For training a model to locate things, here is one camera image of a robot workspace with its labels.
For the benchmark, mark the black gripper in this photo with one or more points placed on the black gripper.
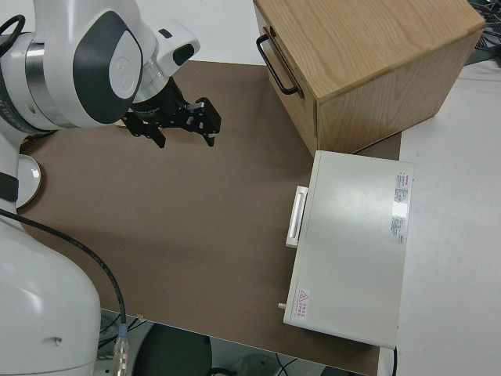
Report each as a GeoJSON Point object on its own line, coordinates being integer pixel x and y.
{"type": "Point", "coordinates": [168, 109]}

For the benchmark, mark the gray plate with gold rim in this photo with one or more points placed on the gray plate with gold rim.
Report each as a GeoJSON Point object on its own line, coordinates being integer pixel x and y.
{"type": "Point", "coordinates": [29, 178]}

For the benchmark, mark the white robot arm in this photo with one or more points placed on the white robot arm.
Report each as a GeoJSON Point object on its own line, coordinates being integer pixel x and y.
{"type": "Point", "coordinates": [47, 78]}

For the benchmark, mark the brown table mat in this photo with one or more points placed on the brown table mat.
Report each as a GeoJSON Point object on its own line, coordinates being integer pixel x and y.
{"type": "Point", "coordinates": [176, 219]}

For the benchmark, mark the wooden drawer box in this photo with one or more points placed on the wooden drawer box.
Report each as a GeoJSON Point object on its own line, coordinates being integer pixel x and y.
{"type": "Point", "coordinates": [372, 58]}

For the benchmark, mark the white metal appliance box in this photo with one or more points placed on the white metal appliance box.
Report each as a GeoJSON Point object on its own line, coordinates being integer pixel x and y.
{"type": "Point", "coordinates": [352, 243]}

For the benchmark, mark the black round stool base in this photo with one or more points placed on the black round stool base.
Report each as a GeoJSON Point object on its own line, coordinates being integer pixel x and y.
{"type": "Point", "coordinates": [176, 352]}

